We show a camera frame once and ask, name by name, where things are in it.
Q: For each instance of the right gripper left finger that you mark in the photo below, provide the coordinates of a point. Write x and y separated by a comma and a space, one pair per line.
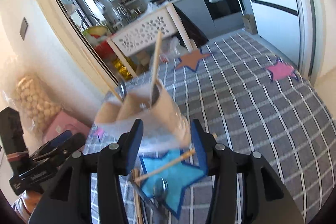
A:
68, 199

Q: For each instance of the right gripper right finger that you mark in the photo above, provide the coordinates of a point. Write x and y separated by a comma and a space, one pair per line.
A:
245, 185

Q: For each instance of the wooden chopstick pair member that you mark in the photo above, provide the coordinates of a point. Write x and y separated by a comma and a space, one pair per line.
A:
137, 201

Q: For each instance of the black handled small spoon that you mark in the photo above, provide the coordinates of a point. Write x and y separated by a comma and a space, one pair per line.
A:
160, 192

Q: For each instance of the pink plastic stools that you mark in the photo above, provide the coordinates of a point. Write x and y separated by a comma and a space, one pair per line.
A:
61, 123

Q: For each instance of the bag of puffed snacks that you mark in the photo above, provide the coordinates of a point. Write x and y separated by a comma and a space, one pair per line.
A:
34, 104

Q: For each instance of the pink star mat left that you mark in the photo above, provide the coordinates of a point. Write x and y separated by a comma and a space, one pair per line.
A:
97, 132

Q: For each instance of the pink star mat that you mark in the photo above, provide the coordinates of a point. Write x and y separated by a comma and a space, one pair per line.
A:
280, 70
97, 132

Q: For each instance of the blue star mat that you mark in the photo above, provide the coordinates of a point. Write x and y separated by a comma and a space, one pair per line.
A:
179, 177

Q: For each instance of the grey checkered tablecloth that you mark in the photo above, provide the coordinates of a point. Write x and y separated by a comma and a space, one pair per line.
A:
233, 97

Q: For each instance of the white plastic utensil holder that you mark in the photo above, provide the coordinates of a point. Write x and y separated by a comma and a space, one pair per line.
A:
164, 127

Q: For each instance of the pink star mat right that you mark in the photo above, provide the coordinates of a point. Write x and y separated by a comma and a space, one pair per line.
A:
280, 70

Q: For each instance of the brown star mat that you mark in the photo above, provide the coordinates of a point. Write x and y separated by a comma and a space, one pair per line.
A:
191, 60

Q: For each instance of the cardboard box on floor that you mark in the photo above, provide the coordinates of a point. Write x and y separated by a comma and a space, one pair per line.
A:
250, 24

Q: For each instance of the white perforated basket cart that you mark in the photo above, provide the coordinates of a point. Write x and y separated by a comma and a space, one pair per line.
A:
142, 33

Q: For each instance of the black built-in oven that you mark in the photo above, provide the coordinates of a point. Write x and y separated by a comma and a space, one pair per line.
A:
221, 8

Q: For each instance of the grey wall switch plate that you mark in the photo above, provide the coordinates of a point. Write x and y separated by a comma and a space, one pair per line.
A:
23, 29

